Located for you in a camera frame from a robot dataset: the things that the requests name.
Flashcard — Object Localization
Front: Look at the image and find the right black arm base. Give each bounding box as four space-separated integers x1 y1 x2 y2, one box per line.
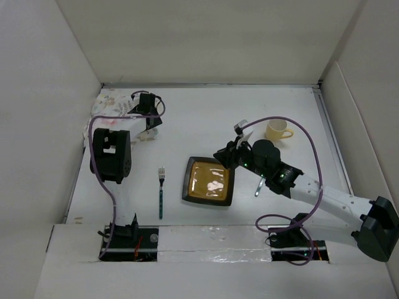
265 227 329 265

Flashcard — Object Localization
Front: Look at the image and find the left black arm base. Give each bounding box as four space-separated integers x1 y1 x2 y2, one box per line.
98 226 159 262

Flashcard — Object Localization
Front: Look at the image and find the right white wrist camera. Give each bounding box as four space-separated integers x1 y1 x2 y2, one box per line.
234 120 254 149

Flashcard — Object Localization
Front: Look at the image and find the fork with teal handle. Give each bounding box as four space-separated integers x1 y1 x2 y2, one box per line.
158 167 165 219

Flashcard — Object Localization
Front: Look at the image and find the floral patterned cloth napkin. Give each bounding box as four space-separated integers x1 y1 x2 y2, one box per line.
83 90 158 147

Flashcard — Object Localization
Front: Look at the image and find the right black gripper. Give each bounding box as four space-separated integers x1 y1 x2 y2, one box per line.
213 136 269 179

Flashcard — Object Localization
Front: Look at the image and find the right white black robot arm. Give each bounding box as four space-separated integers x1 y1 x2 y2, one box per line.
213 140 398 262

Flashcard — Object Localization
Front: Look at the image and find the square black brown plate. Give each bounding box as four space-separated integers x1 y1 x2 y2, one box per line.
182 156 235 207

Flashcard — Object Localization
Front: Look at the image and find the yellow ceramic mug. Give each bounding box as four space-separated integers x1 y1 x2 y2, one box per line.
264 119 294 141

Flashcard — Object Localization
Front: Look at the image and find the silver table knife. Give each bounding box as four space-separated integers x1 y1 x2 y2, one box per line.
254 178 265 197

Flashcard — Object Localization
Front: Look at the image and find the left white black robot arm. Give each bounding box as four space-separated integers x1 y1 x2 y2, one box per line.
85 90 165 247

